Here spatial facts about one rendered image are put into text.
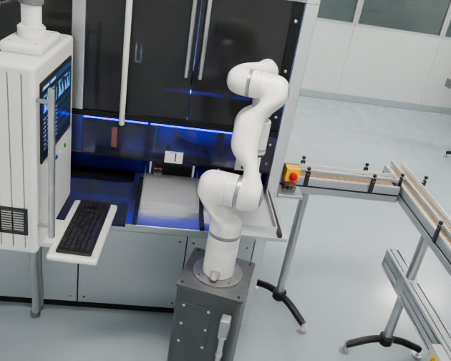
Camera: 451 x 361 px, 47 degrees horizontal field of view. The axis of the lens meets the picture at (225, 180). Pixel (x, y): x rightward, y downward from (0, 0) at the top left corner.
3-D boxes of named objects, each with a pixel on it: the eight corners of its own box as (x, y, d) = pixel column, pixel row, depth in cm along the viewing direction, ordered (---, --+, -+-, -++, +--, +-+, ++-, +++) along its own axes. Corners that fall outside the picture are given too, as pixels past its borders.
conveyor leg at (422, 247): (374, 337, 299) (416, 225, 264) (389, 338, 300) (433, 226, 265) (379, 349, 291) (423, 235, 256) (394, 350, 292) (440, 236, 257)
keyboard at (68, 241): (80, 202, 241) (80, 198, 240) (111, 206, 242) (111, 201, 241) (55, 252, 206) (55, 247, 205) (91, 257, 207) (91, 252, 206)
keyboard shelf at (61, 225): (57, 201, 244) (57, 196, 243) (117, 209, 246) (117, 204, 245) (24, 258, 204) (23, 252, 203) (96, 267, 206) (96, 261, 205)
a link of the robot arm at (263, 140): (243, 147, 230) (264, 152, 228) (248, 119, 224) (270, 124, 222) (247, 140, 237) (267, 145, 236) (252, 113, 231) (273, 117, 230)
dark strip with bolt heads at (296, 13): (260, 170, 256) (294, 2, 220) (268, 170, 257) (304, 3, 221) (260, 170, 255) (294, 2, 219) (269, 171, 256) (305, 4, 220)
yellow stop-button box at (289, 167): (281, 174, 265) (284, 162, 261) (296, 175, 266) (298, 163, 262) (284, 181, 258) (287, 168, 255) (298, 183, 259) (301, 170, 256)
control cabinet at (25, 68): (31, 188, 246) (28, 18, 211) (72, 193, 248) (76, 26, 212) (-12, 250, 202) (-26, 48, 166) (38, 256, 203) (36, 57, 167)
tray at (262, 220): (213, 190, 255) (215, 184, 254) (265, 195, 258) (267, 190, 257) (217, 228, 225) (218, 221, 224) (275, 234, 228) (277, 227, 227)
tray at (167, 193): (144, 172, 261) (145, 166, 259) (196, 178, 264) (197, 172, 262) (139, 208, 231) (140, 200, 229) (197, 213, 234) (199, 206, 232)
